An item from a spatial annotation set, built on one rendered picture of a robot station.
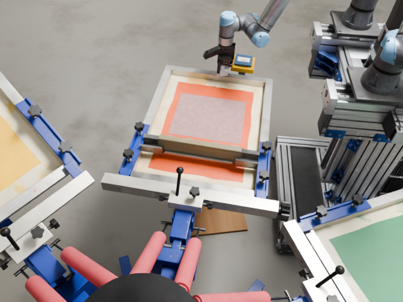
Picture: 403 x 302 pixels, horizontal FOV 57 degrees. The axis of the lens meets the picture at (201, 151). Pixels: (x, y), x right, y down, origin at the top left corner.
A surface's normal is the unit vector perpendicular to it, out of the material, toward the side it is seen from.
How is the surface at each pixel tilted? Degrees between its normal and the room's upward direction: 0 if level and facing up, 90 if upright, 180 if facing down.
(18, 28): 0
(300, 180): 0
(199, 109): 0
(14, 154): 32
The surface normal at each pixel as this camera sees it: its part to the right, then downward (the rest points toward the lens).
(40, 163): 0.44, -0.29
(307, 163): 0.04, -0.66
